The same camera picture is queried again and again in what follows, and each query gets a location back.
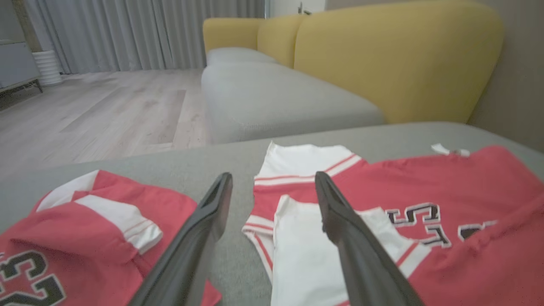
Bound long grey sofa cushion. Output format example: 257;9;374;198
201;62;385;144

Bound red and white jersey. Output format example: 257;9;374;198
242;142;544;306

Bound yellow sofa armrest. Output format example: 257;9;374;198
203;17;266;55

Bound grey curtain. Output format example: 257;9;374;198
23;0;267;75

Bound folded red jersey shorts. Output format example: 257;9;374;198
0;170;222;306

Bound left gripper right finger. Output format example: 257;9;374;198
314;171;425;306

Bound white ribbed cylinder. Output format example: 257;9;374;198
32;50;63;86

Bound large yellow sofa backrest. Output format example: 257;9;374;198
293;0;505;125

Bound short grey sofa cushion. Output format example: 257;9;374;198
206;47;279;66

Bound small yellow sofa backrest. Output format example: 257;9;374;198
257;14;306;68

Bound low cabinet with metal legs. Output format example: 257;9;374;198
0;0;44;95

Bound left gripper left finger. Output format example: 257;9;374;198
127;172;233;306

